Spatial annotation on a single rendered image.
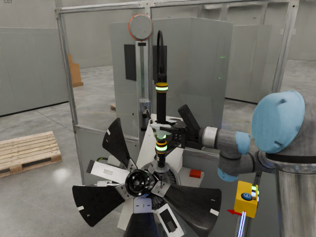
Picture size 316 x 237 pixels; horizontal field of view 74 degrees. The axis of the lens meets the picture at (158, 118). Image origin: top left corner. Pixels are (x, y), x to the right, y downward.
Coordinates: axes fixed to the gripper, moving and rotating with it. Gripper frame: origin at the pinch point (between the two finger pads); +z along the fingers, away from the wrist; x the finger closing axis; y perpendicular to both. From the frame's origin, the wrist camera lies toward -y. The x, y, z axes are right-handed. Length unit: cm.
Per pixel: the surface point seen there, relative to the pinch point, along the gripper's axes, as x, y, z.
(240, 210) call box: 21, 50, -37
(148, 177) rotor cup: -3.2, 25.3, 1.9
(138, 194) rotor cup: -8.5, 31.3, 4.3
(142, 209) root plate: -7.2, 40.1, 2.9
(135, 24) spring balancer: 54, -39, 39
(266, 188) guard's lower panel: 70, 67, -53
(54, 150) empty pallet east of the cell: 125, 137, 238
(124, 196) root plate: -4.1, 39.5, 14.4
